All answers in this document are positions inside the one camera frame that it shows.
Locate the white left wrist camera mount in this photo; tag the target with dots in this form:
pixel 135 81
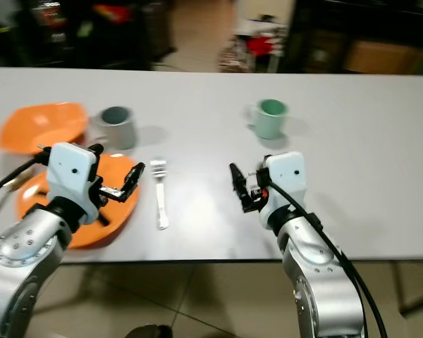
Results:
pixel 72 172

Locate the brown cardboard box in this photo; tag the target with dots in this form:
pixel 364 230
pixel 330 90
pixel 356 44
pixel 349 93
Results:
pixel 381 58

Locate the black shelf unit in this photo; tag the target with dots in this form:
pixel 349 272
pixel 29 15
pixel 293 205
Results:
pixel 99 35

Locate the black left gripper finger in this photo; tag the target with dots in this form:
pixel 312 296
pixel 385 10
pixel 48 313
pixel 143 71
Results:
pixel 135 177
pixel 96 149

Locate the orange plastic bowl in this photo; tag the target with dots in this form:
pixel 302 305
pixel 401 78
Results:
pixel 37 127

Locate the grey mug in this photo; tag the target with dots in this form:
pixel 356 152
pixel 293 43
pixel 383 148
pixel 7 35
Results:
pixel 118 131

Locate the red cloth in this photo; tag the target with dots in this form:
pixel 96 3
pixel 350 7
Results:
pixel 261 46

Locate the patterned bag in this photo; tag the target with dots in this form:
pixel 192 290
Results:
pixel 231 56

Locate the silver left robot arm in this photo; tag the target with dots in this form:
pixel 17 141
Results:
pixel 28 267

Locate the silver metal fork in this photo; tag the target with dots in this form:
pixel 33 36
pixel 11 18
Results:
pixel 161 201

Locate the white rack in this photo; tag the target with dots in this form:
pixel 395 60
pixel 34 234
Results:
pixel 257 29

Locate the black cabinet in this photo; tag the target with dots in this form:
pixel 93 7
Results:
pixel 317 42

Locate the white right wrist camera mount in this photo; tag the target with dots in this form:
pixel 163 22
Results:
pixel 285 176

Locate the green mug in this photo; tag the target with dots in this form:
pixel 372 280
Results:
pixel 269 124

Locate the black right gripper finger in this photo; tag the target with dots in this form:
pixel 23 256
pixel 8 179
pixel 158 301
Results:
pixel 261 170
pixel 239 183

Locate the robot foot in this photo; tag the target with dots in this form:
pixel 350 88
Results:
pixel 149 332

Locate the orange oval plate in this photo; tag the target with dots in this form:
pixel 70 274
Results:
pixel 123 211

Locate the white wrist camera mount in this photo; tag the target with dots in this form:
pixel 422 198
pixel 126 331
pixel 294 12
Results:
pixel 72 172
pixel 285 176

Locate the black table leg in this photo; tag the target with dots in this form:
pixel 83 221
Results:
pixel 419 299

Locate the short black tape strip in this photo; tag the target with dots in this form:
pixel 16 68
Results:
pixel 104 218

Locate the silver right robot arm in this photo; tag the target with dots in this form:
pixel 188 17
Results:
pixel 317 274

